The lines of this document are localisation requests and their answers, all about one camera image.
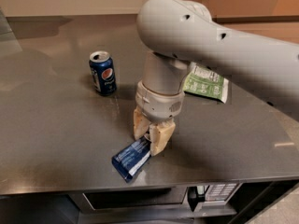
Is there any silver microwave oven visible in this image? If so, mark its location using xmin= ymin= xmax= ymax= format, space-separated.
xmin=69 ymin=183 xmax=241 ymax=213

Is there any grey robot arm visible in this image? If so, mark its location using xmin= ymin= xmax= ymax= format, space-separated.
xmin=134 ymin=0 xmax=299 ymax=156

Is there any green snack bag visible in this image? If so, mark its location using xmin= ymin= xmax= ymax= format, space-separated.
xmin=183 ymin=63 xmax=229 ymax=103

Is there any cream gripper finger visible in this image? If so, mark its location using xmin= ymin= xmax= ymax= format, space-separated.
xmin=149 ymin=120 xmax=176 ymax=156
xmin=134 ymin=108 xmax=150 ymax=140

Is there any blue Pepsi soda can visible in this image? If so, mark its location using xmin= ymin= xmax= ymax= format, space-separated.
xmin=89 ymin=50 xmax=117 ymax=95

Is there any blue RXBAR wrapper bar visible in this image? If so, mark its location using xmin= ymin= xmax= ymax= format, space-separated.
xmin=111 ymin=136 xmax=150 ymax=183

